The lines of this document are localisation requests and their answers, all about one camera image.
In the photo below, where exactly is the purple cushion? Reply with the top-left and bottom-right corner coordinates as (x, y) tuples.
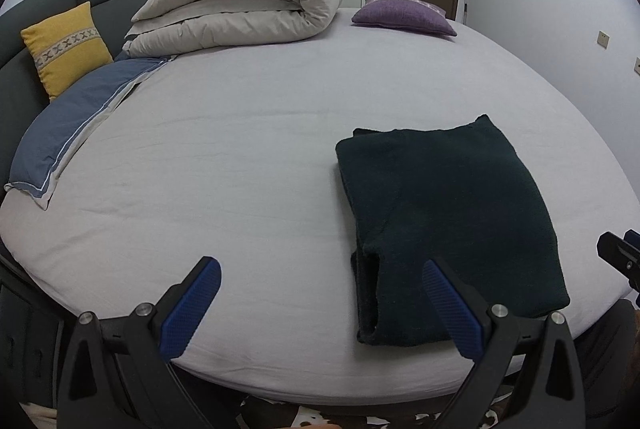
(351, 0), (458, 37)

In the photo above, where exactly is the yellow cushion with patterned band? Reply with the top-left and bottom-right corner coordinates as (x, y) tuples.
(21, 1), (115, 102)

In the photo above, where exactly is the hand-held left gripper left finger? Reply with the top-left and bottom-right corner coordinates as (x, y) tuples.
(57, 255), (222, 429)

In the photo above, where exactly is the bed with white sheet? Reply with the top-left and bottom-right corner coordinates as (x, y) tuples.
(0, 6), (638, 407)

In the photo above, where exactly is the person's leg in dark trousers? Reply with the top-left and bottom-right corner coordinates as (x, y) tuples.
(572, 299), (640, 429)

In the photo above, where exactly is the dark bedside cabinet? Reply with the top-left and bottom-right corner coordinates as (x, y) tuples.
(0, 254), (67, 410)

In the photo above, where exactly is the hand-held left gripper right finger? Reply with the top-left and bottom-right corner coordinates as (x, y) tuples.
(421, 257), (586, 429)

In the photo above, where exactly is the dark green knit sweater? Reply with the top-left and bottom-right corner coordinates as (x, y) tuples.
(335, 113), (572, 347)

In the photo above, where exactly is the blue pillow with white trim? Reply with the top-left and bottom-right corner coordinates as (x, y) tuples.
(4, 55), (176, 211)

